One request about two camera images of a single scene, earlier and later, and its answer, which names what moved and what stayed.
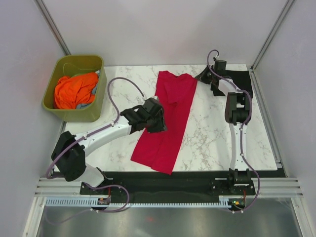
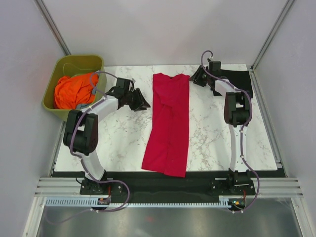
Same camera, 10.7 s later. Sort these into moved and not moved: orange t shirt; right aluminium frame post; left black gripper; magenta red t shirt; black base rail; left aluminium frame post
Moved: left black gripper; magenta red t shirt
Not moved: black base rail; left aluminium frame post; orange t shirt; right aluminium frame post
